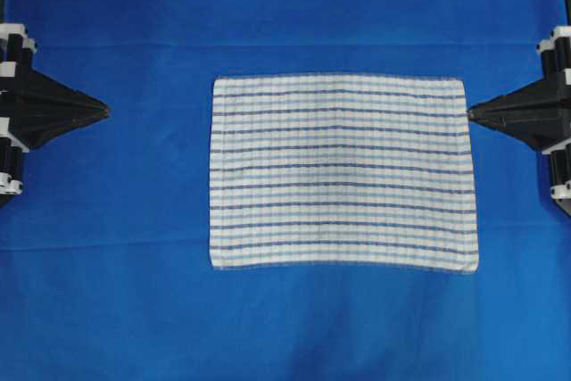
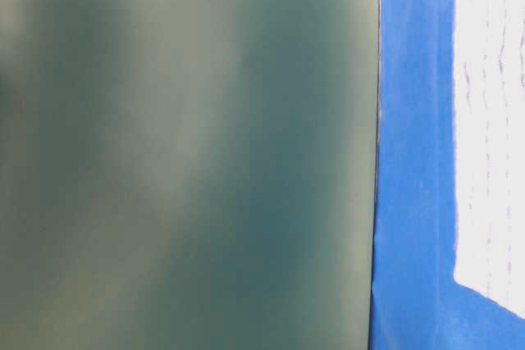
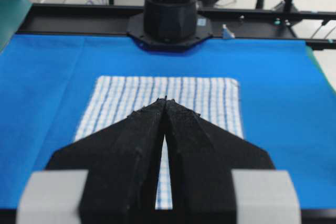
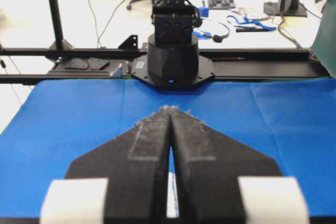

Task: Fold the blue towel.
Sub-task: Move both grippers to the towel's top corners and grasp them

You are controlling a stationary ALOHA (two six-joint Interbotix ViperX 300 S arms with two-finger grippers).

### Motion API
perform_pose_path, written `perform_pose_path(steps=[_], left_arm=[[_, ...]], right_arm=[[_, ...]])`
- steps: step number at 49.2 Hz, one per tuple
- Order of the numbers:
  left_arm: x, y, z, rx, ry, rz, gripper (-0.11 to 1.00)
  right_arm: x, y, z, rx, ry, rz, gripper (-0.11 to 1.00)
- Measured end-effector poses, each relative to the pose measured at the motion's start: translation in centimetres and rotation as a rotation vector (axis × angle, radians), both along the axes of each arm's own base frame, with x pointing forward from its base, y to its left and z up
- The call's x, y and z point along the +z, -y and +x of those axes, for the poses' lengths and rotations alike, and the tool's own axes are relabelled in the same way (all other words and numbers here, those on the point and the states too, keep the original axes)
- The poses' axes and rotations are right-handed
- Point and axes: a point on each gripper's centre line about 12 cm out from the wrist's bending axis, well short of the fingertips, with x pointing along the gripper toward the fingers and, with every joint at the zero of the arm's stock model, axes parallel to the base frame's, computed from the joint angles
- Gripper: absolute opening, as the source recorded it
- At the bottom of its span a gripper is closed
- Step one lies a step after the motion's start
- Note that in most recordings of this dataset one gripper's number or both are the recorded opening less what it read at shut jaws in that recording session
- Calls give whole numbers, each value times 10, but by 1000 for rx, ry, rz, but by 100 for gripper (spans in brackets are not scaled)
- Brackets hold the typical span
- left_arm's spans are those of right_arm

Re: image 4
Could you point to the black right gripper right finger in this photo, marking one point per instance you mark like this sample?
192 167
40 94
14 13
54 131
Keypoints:
207 165

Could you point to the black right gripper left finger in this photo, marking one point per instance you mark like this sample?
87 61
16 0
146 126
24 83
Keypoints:
136 164

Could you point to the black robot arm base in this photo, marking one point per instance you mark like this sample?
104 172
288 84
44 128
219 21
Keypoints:
172 51

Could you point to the blue table cloth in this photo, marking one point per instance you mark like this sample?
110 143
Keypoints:
293 122

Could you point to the black headset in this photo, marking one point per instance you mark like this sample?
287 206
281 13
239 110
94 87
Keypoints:
211 29

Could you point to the black aluminium frame rail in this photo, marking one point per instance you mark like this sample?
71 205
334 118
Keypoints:
229 64

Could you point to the blue lanyard ribbon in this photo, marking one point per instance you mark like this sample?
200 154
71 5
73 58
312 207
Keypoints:
248 23

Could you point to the black vertical frame post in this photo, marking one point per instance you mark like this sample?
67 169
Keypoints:
56 21

